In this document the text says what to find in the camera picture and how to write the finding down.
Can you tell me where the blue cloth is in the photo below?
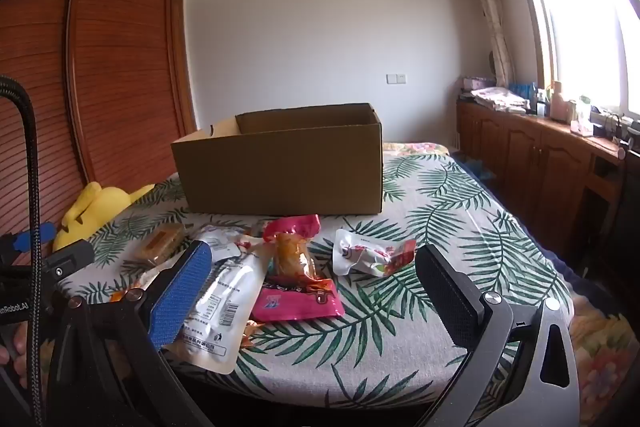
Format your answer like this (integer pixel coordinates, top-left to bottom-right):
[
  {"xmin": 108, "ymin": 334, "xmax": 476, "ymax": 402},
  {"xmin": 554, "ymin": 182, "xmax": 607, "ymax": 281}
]
[{"xmin": 465, "ymin": 159, "xmax": 497, "ymax": 180}]

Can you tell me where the wooden framed window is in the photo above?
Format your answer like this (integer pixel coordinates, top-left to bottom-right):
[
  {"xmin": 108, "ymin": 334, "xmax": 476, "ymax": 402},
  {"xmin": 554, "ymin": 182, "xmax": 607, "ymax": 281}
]
[{"xmin": 500, "ymin": 0, "xmax": 640, "ymax": 124}]

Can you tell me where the yellow plush toy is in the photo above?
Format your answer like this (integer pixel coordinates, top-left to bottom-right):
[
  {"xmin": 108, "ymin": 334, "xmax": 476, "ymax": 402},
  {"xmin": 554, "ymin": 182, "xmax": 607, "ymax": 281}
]
[{"xmin": 52, "ymin": 181, "xmax": 156, "ymax": 253}]

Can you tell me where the leaf-print bed sheet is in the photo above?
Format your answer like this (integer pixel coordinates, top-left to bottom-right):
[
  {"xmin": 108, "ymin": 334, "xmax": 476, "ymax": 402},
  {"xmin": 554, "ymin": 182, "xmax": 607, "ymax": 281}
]
[{"xmin": 55, "ymin": 139, "xmax": 576, "ymax": 408}]

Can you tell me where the floral blanket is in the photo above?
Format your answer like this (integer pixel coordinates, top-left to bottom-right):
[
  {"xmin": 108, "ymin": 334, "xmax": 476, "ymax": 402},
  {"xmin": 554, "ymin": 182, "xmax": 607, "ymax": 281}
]
[{"xmin": 384, "ymin": 140, "xmax": 640, "ymax": 427}]

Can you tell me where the brown cardboard box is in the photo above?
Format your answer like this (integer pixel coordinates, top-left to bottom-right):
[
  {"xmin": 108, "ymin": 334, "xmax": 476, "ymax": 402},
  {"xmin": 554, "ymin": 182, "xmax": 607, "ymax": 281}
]
[{"xmin": 171, "ymin": 103, "xmax": 384, "ymax": 216}]

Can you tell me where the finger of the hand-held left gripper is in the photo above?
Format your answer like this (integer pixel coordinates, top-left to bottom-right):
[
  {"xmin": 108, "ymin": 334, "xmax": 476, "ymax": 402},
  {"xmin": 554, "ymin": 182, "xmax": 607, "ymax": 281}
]
[
  {"xmin": 0, "ymin": 222, "xmax": 57, "ymax": 265},
  {"xmin": 42, "ymin": 239, "xmax": 96, "ymax": 282}
]

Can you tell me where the small white red snack pouch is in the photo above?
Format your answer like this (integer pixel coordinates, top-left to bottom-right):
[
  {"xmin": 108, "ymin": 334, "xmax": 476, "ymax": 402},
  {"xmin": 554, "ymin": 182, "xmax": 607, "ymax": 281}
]
[{"xmin": 332, "ymin": 228, "xmax": 418, "ymax": 278}]

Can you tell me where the brown cake packet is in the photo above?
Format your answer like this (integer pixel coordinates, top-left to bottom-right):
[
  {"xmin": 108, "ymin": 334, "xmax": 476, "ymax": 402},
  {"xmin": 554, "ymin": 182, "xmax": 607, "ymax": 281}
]
[{"xmin": 132, "ymin": 223, "xmax": 189, "ymax": 268}]

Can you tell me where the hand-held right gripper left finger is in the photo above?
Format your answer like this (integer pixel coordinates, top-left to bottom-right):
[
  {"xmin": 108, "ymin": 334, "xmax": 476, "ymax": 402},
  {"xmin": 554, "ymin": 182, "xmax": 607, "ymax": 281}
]
[{"xmin": 47, "ymin": 239, "xmax": 216, "ymax": 427}]

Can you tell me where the black braided cable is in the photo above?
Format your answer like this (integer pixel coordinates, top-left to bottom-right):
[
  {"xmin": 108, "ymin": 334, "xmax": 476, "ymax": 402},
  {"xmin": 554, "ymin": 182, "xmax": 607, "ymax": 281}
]
[{"xmin": 0, "ymin": 76, "xmax": 43, "ymax": 427}]

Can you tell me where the folded floral cloth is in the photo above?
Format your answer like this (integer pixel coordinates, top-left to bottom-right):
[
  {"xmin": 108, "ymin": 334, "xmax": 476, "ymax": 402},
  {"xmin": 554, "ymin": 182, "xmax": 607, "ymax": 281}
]
[{"xmin": 472, "ymin": 87, "xmax": 532, "ymax": 114}]

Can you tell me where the wooden slatted wardrobe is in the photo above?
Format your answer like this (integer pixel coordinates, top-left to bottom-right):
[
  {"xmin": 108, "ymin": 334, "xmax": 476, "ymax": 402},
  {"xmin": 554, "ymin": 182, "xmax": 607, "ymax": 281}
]
[{"xmin": 0, "ymin": 0, "xmax": 198, "ymax": 268}]

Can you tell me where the green-capped bottle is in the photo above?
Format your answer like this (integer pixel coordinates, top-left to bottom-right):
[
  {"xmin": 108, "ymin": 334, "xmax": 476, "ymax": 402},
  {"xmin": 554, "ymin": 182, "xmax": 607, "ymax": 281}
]
[{"xmin": 575, "ymin": 95, "xmax": 594, "ymax": 134}]

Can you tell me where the low wooden cabinet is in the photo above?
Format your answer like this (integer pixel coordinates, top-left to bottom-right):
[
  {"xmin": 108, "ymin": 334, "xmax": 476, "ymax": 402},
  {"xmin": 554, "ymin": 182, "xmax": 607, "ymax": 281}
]
[{"xmin": 456, "ymin": 99, "xmax": 632, "ymax": 269}]

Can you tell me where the white red-print snack pouch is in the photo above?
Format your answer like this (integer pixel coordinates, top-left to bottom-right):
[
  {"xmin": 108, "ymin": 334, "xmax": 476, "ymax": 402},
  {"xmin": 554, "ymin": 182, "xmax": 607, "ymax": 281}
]
[{"xmin": 194, "ymin": 226, "xmax": 273, "ymax": 264}]

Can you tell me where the orange snack packet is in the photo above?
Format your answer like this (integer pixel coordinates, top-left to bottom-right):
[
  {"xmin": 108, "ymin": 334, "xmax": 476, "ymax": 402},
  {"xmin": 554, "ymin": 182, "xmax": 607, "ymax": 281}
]
[{"xmin": 240, "ymin": 321, "xmax": 267, "ymax": 351}]

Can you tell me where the person's left hand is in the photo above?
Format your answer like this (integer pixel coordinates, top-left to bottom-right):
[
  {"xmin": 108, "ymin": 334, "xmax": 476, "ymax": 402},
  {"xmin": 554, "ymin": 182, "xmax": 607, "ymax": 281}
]
[{"xmin": 0, "ymin": 322, "xmax": 30, "ymax": 389}]

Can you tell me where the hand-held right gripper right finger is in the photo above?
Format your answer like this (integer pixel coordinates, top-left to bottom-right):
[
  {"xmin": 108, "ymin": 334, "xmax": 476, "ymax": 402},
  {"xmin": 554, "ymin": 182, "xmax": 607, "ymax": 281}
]
[{"xmin": 415, "ymin": 244, "xmax": 581, "ymax": 427}]

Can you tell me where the large white snack pouch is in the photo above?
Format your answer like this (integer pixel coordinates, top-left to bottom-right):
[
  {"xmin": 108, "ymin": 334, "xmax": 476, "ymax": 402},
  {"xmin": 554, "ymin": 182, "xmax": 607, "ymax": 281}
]
[{"xmin": 172, "ymin": 252, "xmax": 267, "ymax": 375}]

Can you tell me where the pink container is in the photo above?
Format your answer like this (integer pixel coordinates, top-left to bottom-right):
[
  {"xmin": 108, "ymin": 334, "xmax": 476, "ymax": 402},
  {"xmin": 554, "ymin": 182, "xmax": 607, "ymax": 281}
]
[{"xmin": 550, "ymin": 82, "xmax": 576, "ymax": 122}]

